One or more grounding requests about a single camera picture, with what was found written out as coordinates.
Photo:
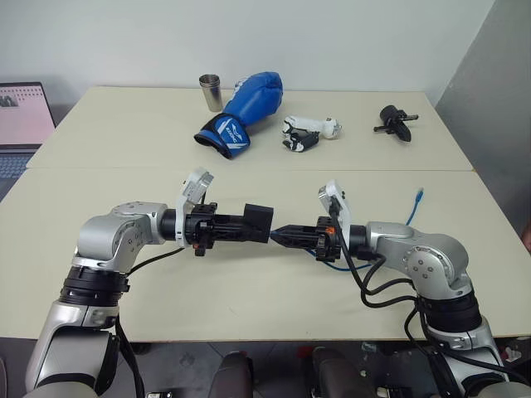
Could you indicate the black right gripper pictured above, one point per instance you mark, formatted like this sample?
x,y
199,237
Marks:
x,y
327,240

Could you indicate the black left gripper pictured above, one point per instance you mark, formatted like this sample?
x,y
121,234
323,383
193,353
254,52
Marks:
x,y
201,232

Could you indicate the small black box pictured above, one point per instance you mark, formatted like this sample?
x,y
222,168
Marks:
x,y
258,219

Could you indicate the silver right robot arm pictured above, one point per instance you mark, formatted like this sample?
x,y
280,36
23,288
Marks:
x,y
431,257

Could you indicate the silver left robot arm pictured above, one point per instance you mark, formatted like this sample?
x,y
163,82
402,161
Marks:
x,y
103,236

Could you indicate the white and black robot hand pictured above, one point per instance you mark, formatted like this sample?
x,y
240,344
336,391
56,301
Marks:
x,y
319,124

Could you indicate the blue boxing glove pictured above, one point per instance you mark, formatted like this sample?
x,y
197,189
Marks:
x,y
253,99

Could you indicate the steel cup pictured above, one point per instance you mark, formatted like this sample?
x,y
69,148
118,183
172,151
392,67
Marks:
x,y
210,95

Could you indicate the dark rounded shape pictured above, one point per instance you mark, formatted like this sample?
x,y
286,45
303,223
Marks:
x,y
336,373
232,373

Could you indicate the grey partition panel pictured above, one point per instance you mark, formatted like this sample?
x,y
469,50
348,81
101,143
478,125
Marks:
x,y
485,103

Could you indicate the grey laptop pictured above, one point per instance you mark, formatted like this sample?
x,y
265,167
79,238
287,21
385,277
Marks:
x,y
20,116

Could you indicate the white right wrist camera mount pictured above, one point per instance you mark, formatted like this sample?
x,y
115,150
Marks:
x,y
339,199

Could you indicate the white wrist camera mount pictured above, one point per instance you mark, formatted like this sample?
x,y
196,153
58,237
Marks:
x,y
195,182
339,199

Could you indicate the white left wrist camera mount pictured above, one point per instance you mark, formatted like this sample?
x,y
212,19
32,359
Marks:
x,y
195,182

